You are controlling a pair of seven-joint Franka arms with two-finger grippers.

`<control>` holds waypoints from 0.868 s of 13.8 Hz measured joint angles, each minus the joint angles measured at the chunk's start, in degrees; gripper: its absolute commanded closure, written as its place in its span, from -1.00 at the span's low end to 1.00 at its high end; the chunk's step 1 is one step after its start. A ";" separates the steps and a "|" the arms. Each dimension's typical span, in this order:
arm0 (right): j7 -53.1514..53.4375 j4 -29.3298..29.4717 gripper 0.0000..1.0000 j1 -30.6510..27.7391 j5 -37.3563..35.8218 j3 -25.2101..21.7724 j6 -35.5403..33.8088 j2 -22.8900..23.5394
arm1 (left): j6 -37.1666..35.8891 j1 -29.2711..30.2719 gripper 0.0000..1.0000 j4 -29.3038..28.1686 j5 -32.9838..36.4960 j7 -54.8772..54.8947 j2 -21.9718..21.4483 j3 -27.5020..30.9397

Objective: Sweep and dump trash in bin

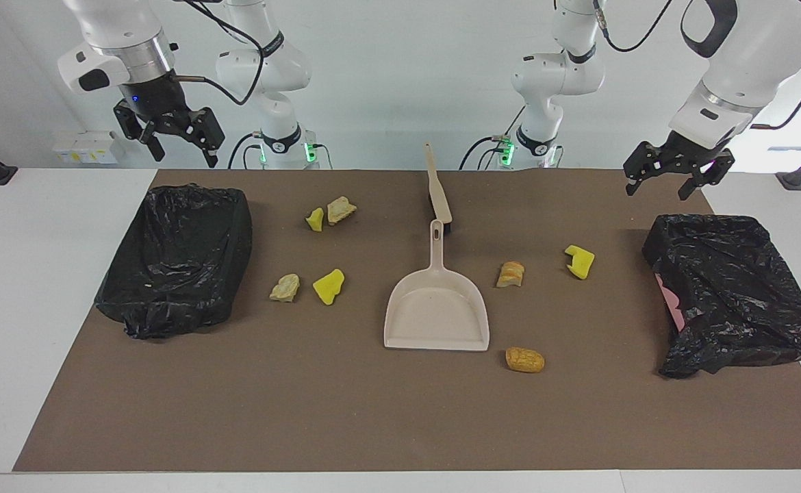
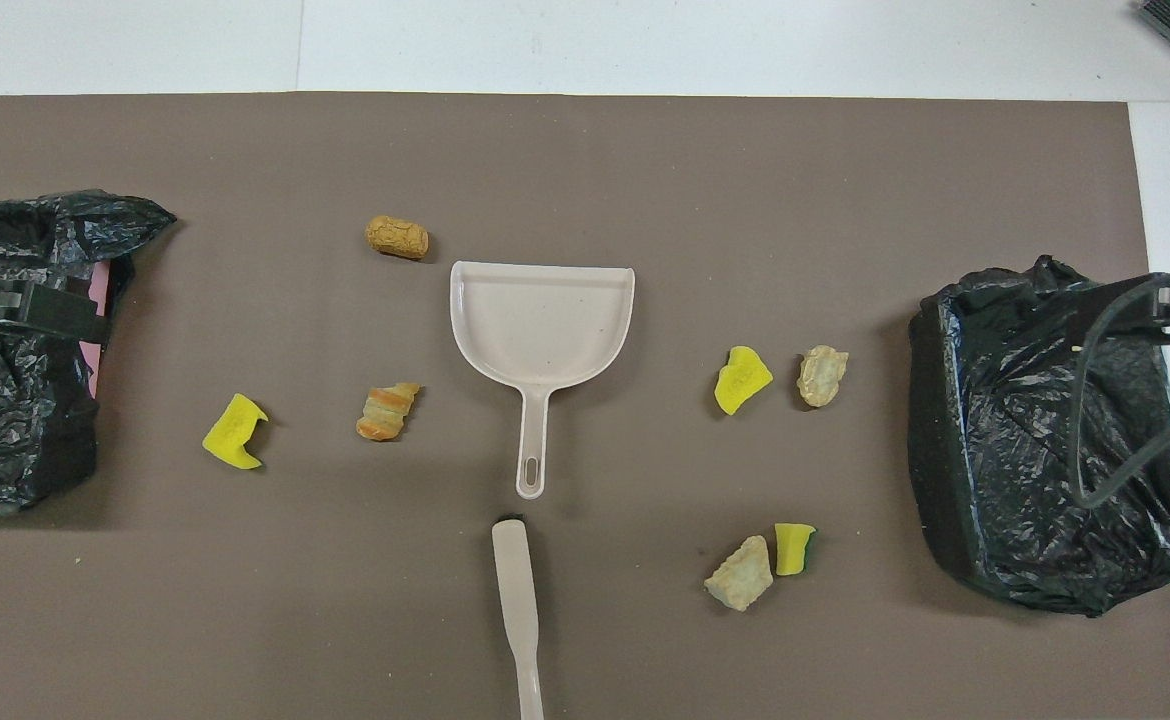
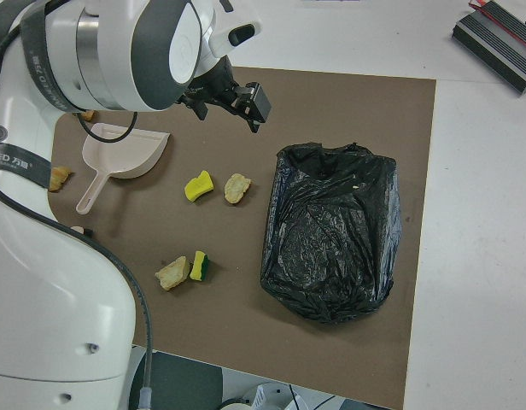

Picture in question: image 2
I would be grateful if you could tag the brown cork-shaped bread roll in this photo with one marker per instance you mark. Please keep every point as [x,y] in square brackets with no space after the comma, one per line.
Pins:
[397,238]

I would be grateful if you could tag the beige hand brush black bristles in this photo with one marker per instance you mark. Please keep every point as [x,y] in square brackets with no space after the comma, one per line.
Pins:
[517,580]

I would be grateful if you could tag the bin lined with black bag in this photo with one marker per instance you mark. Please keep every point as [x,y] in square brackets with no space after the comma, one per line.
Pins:
[1005,450]

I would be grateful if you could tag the beige plastic dustpan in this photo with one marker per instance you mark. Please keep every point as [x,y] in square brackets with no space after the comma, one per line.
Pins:
[545,320]

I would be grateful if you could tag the yellow sponge with green side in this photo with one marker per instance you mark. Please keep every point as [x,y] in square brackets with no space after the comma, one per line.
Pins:
[791,550]

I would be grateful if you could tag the brown table mat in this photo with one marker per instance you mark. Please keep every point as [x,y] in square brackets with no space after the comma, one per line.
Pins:
[585,160]

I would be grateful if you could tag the angular beige bread chunk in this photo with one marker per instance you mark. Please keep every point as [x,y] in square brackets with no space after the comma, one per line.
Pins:
[740,578]

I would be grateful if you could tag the striped croissant piece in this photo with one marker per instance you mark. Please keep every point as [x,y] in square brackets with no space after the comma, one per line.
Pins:
[385,412]

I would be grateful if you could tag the rounded beige bread chunk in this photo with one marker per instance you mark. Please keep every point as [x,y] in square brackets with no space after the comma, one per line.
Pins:
[822,376]

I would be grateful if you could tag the notched yellow sponge piece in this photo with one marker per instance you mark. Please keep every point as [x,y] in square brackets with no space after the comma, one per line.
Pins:
[230,430]

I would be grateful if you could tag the pink bin with black bag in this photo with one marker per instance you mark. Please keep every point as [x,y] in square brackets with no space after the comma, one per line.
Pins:
[5,420]

